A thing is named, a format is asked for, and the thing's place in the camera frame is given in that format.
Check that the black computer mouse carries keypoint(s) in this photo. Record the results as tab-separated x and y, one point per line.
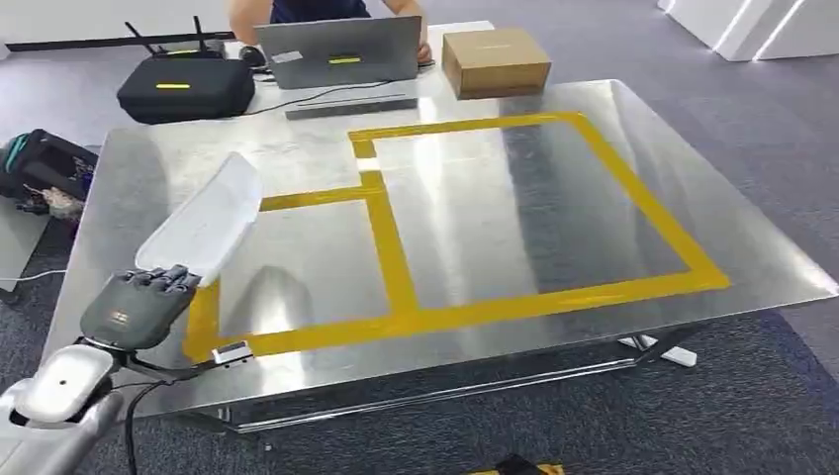
252	56

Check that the white curved plastic panel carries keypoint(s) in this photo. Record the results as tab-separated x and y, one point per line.
203	219

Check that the black bag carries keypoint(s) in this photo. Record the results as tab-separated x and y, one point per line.
42	167

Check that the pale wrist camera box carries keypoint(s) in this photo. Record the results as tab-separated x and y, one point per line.
232	353

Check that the black robot foot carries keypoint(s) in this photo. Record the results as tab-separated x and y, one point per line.
518	467

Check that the person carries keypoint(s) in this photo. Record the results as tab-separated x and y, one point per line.
314	10

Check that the white angular panel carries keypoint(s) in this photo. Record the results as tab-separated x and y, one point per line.
747	26

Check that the yellow tape on table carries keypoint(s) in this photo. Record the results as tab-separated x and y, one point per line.
393	262

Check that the grey laptop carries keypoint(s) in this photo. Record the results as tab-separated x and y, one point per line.
341	56

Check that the black router with antennas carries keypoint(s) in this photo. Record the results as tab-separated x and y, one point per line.
177	46

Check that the steel table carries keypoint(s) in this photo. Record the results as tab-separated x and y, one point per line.
459	216

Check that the brown cardboard box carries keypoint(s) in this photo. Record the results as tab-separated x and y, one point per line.
496	62

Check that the black carrying case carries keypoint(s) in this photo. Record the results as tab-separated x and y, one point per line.
187	88

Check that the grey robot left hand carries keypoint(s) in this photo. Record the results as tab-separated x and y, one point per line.
134	314

